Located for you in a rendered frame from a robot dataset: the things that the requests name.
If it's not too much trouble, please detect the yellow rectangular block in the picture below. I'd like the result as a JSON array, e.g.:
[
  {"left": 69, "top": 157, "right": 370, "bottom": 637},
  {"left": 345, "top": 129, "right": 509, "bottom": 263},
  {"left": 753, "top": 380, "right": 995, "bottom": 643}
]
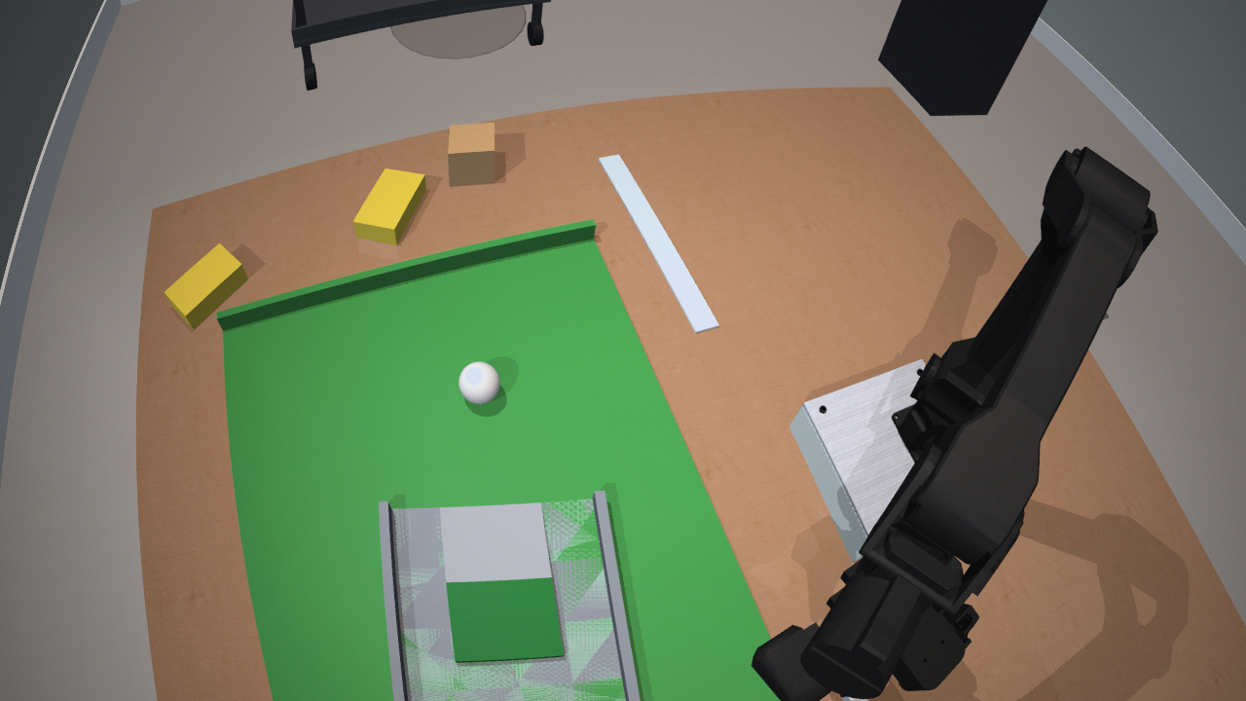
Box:
[
  {"left": 353, "top": 168, "right": 426, "bottom": 245},
  {"left": 164, "top": 243, "right": 247, "bottom": 330}
]

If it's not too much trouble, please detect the green putting mat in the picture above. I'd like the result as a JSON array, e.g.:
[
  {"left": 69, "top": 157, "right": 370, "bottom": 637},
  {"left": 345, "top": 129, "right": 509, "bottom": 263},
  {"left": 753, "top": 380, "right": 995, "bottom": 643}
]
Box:
[{"left": 223, "top": 239, "right": 781, "bottom": 701}]

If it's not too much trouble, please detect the white flat strip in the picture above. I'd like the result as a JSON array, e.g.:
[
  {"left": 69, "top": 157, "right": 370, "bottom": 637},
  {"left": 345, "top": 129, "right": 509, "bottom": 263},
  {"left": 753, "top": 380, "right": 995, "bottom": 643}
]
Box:
[{"left": 599, "top": 154, "right": 719, "bottom": 332}]

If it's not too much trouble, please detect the white ball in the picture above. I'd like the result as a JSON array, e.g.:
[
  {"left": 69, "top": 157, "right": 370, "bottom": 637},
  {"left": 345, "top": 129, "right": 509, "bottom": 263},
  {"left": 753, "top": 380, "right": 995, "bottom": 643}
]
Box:
[{"left": 459, "top": 362, "right": 500, "bottom": 403}]

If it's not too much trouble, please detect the tan cube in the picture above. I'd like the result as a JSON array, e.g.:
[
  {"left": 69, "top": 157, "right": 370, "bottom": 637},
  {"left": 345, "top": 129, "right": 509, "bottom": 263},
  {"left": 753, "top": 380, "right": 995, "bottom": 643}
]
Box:
[{"left": 449, "top": 123, "right": 495, "bottom": 187}]

